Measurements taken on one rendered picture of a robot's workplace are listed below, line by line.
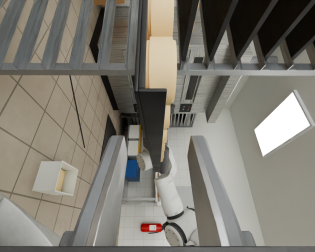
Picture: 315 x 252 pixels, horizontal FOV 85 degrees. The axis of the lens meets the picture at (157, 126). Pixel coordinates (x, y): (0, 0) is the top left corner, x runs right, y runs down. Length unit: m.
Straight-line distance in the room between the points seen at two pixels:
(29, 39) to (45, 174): 0.98
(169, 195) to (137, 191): 3.54
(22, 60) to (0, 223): 0.53
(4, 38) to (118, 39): 1.77
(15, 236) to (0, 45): 0.65
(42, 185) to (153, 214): 2.93
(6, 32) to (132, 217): 3.75
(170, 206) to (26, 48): 0.74
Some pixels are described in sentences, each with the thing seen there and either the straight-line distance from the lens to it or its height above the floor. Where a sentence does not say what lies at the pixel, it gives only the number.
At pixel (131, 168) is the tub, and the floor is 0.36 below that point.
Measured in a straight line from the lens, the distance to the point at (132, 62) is 0.63.
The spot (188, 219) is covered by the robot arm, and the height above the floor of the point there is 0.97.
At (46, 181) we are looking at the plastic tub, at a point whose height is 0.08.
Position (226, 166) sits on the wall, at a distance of 4.61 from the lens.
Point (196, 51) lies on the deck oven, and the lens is 2.45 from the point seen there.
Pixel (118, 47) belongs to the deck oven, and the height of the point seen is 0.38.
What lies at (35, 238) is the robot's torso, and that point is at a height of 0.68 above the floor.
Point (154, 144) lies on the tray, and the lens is 0.17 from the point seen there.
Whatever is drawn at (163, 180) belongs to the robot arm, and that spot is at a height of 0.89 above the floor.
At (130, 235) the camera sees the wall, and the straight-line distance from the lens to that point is 4.13.
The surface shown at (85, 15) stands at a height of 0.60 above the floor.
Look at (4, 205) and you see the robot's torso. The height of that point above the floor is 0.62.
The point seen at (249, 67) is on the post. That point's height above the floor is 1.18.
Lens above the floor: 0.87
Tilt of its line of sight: level
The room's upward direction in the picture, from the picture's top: 90 degrees clockwise
